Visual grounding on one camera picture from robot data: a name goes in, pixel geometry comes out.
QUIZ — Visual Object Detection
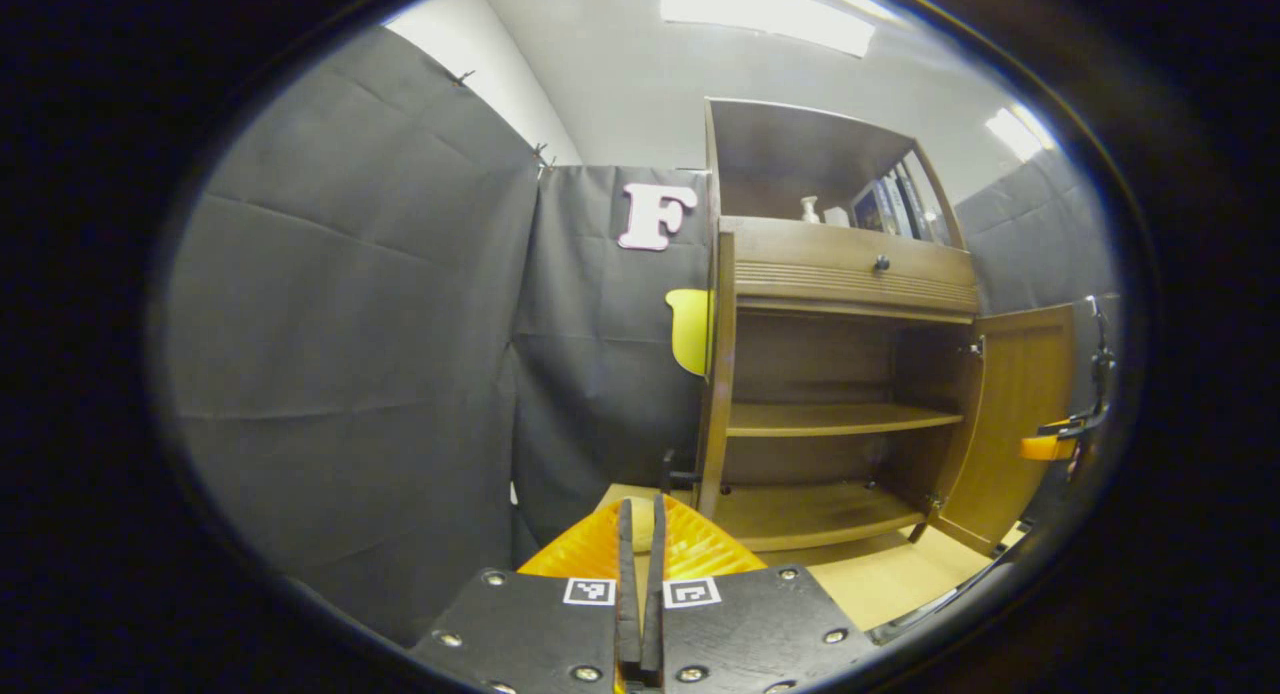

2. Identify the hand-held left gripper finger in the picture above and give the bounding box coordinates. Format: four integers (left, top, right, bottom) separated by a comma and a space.
410, 496, 643, 694
642, 494, 879, 694

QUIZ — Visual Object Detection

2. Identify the wooden shoe cabinet door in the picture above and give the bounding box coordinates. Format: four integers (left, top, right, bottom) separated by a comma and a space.
935, 304, 1079, 557
695, 229, 738, 520

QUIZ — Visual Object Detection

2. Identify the black door handle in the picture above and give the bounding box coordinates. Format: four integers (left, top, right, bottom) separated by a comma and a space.
660, 449, 701, 495

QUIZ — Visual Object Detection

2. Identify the wooden double-door shoe cabinet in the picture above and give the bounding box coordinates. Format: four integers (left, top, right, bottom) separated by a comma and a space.
695, 97, 1079, 557

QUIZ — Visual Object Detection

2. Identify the wooden cabinet shelf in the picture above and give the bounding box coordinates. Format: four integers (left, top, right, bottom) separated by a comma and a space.
725, 402, 966, 438

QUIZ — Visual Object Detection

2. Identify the small ceiling light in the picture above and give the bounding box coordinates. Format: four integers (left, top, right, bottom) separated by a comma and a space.
985, 106, 1056, 163

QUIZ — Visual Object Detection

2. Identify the grey book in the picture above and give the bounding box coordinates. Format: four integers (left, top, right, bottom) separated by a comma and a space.
878, 174, 913, 238

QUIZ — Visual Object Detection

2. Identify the dark blue book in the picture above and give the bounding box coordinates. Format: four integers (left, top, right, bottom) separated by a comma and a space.
852, 181, 887, 234

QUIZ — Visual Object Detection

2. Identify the large ceiling light panel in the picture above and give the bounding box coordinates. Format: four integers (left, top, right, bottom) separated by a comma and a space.
655, 0, 879, 59

